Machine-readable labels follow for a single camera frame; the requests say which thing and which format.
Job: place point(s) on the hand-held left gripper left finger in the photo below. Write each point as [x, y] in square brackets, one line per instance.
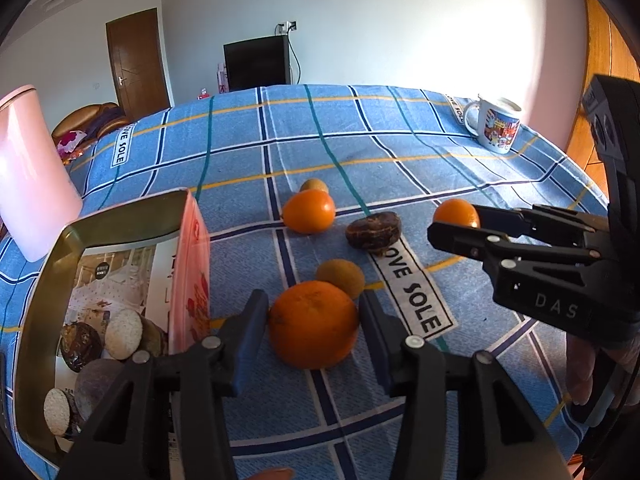
[254, 316]

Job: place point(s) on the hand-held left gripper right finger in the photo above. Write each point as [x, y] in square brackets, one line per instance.
[376, 331]

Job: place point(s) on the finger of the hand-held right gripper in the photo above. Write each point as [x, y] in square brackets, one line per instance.
[460, 237]
[555, 225]

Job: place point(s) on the small orange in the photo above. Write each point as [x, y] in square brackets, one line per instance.
[456, 214]

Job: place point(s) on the large orange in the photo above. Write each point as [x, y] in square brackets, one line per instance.
[314, 325]

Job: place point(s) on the gold tin box pink side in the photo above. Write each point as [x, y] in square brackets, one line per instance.
[189, 280]

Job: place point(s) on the person's right hand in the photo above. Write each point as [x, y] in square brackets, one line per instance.
[581, 370]

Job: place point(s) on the person's left hand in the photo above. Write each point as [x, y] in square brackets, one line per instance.
[272, 475]

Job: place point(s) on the round brown kiwi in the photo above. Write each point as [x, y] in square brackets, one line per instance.
[342, 275]

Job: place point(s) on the dark brown passion fruit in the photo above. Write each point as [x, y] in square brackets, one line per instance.
[374, 230]

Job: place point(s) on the white printed mug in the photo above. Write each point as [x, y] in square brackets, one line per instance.
[495, 127]

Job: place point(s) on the medium orange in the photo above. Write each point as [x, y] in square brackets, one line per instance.
[309, 211]

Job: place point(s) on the white round rice cake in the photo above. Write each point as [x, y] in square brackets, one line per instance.
[123, 334]
[57, 411]

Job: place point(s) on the small tan kiwi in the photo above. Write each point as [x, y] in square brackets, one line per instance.
[314, 186]

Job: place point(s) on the orange wooden panel door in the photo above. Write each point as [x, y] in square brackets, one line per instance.
[600, 85]

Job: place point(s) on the blue plaid tablecloth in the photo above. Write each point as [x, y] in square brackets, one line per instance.
[350, 135]

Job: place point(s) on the purple brown fruit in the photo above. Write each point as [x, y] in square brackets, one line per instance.
[100, 390]

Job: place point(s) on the black television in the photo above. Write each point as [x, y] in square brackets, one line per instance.
[256, 65]

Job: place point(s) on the wooden chair with cloth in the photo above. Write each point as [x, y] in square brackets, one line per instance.
[82, 132]

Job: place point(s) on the pink plastic container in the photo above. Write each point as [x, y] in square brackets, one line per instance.
[30, 175]

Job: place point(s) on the brown wooden door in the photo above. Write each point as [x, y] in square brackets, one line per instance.
[139, 65]

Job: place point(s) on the white wall socket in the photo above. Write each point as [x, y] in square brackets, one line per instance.
[289, 25]

